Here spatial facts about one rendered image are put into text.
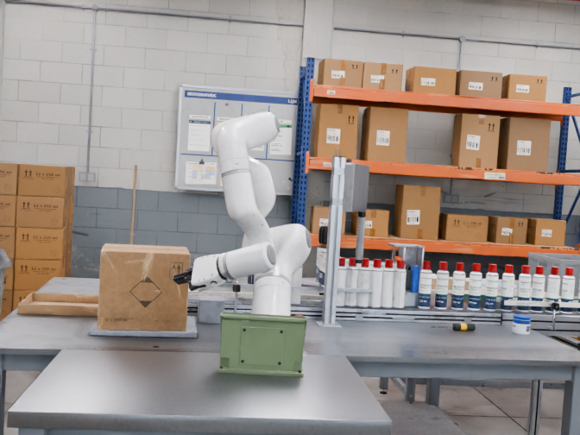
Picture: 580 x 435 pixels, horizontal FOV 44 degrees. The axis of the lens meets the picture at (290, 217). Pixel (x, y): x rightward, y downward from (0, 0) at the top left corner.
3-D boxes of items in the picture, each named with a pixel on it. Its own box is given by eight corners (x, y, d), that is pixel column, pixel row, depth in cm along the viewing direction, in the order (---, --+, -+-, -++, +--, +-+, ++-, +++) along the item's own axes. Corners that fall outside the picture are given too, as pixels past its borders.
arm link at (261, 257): (237, 251, 220) (223, 251, 212) (276, 241, 215) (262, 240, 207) (243, 278, 219) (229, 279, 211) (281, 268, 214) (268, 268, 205)
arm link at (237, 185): (240, 180, 229) (256, 275, 224) (215, 174, 214) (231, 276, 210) (266, 173, 225) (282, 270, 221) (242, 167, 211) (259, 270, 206)
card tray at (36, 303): (106, 304, 301) (106, 294, 301) (99, 316, 276) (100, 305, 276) (31, 301, 297) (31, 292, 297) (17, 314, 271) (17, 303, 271)
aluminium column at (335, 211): (332, 323, 291) (343, 156, 287) (335, 325, 286) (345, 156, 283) (321, 323, 290) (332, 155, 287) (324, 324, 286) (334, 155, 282)
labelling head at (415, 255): (412, 301, 325) (417, 244, 323) (422, 306, 312) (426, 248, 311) (382, 300, 323) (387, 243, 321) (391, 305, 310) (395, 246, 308)
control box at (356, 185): (367, 211, 298) (369, 165, 297) (351, 211, 283) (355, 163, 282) (343, 209, 303) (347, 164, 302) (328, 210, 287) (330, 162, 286)
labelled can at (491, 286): (492, 310, 317) (495, 263, 316) (497, 312, 312) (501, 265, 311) (481, 309, 316) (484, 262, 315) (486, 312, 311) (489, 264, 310)
